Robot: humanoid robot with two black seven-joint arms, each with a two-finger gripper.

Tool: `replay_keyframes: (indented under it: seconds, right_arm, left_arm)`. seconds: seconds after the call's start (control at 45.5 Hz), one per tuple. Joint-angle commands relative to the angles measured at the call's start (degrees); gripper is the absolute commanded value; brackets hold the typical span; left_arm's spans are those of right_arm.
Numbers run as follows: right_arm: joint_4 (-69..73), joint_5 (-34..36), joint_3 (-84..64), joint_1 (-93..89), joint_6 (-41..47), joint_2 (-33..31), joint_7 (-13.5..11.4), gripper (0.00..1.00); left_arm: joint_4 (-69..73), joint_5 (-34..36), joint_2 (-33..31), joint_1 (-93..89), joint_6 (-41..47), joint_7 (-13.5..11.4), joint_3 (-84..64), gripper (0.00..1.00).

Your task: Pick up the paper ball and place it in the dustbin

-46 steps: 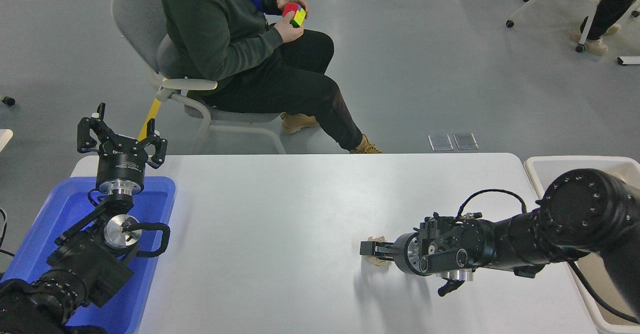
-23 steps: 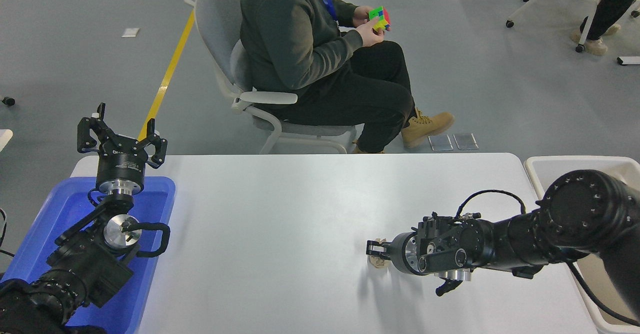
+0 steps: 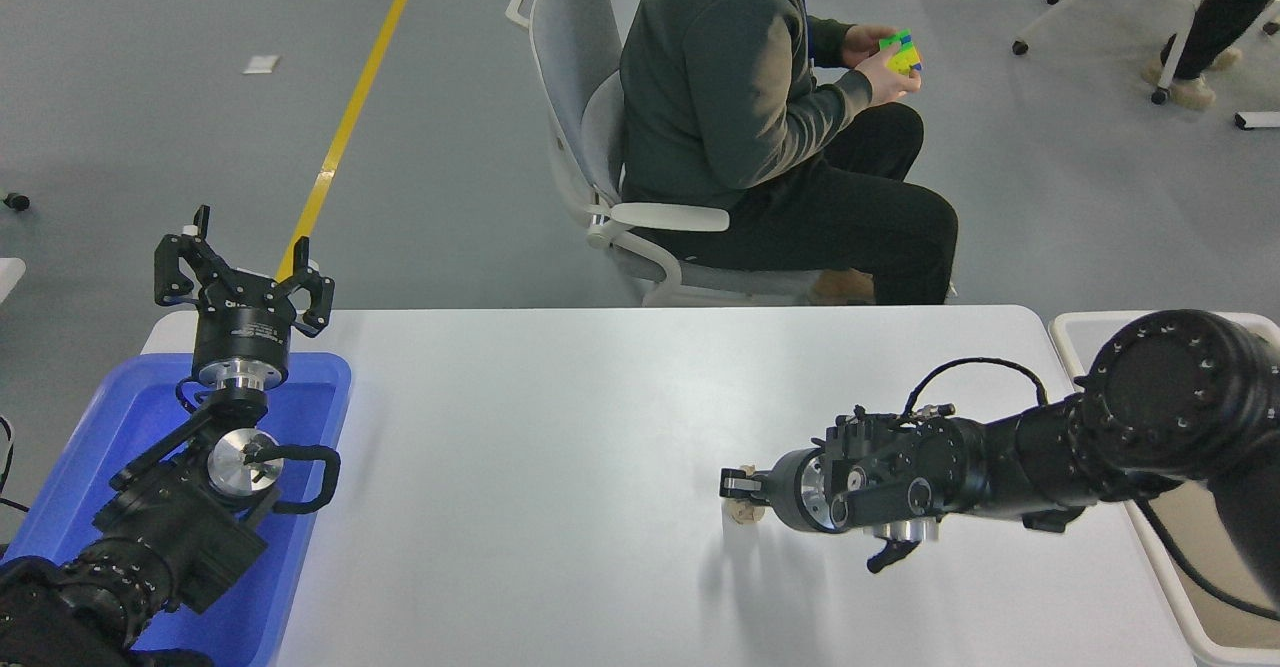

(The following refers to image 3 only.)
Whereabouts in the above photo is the tan paper ball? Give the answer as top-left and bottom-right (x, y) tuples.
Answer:
(724, 464), (767, 526)

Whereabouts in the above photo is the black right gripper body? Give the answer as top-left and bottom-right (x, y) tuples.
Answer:
(768, 449), (819, 534)

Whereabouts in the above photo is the large pale bin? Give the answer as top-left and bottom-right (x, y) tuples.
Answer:
(1048, 310), (1280, 667)

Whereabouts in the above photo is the blue plastic tray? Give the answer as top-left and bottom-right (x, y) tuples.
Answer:
(3, 351), (353, 667)

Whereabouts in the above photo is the grey white office chair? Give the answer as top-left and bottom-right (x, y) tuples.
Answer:
(505, 0), (831, 308)

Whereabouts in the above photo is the colourful puzzle cube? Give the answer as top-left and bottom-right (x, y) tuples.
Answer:
(879, 29), (923, 77)

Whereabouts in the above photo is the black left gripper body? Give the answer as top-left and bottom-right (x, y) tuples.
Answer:
(192, 272), (298, 369)

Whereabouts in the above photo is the thin black cable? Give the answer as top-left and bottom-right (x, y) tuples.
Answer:
(0, 415), (31, 514)

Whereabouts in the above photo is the person's right hand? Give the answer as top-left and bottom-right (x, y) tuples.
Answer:
(856, 45), (922, 107)

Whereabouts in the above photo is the person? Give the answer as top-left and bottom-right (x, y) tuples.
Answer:
(1140, 0), (1280, 109)
(619, 0), (959, 306)

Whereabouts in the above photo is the person's left hand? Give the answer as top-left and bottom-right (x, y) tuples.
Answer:
(842, 24), (898, 68)

